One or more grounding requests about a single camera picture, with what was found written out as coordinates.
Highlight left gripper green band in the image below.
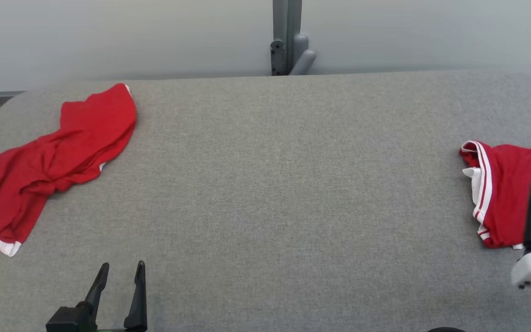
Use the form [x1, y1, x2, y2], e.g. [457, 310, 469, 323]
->
[85, 261, 148, 332]

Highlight red shorts white trim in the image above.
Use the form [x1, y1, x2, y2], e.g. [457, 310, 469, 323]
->
[0, 83, 137, 257]

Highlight grey metal post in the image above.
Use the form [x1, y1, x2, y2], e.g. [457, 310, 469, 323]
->
[273, 0, 302, 77]

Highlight grey rounded support tube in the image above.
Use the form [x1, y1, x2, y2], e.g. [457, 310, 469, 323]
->
[289, 33, 317, 76]

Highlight red basketball jersey white sleeves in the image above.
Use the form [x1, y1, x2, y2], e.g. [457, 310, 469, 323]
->
[459, 140, 531, 249]

